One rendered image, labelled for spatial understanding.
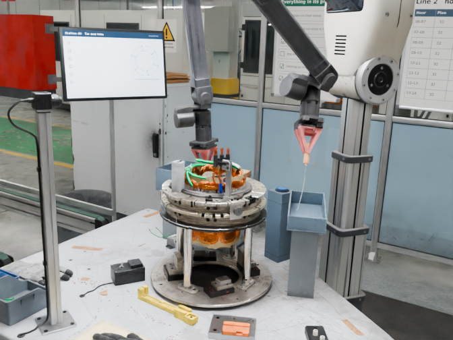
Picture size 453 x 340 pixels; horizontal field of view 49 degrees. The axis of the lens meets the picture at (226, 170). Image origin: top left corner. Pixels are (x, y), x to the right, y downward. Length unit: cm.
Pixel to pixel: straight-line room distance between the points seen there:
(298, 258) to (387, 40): 71
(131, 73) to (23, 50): 284
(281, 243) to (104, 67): 123
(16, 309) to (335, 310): 89
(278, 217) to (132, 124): 238
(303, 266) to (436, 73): 220
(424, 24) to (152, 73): 181
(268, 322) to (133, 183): 275
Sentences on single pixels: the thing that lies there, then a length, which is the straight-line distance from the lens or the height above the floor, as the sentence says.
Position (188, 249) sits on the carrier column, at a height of 94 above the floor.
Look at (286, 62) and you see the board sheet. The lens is 378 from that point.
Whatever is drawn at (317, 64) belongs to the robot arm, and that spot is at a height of 147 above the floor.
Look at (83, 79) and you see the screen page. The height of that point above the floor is 133.
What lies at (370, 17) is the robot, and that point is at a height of 161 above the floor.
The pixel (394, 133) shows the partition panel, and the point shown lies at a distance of 360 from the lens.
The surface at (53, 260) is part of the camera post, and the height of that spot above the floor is 97.
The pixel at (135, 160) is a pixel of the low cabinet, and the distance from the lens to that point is 396.
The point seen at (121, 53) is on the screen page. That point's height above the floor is 145.
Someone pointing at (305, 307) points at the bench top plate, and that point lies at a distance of 152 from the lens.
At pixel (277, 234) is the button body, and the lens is 174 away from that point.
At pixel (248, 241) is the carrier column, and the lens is 149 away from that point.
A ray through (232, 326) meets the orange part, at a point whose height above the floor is 80.
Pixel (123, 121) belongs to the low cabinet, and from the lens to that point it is 398.
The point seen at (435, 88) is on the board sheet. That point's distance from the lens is 348.
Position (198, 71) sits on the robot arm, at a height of 143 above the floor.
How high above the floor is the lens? 153
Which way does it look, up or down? 15 degrees down
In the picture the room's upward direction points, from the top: 2 degrees clockwise
